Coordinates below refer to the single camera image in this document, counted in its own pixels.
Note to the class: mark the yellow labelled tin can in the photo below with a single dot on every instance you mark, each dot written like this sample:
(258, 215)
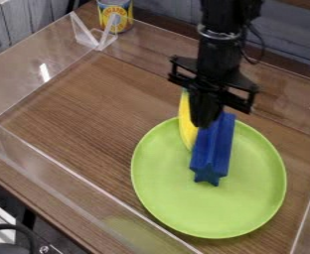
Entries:
(115, 13)

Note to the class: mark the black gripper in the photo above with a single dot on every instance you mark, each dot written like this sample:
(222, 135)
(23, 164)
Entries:
(211, 76)

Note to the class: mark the clear acrylic corner bracket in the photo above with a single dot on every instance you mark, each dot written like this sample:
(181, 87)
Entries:
(95, 38)

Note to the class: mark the yellow toy banana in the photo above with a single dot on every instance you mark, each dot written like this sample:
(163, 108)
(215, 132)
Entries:
(187, 129)

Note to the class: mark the blue star-shaped block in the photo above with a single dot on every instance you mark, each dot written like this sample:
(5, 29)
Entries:
(211, 152)

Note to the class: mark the green round plate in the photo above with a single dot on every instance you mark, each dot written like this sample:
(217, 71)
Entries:
(206, 211)

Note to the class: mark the clear acrylic enclosure wall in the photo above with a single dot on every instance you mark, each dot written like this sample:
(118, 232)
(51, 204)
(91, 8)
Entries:
(76, 107)

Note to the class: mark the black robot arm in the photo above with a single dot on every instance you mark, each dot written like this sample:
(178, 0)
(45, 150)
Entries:
(227, 16)

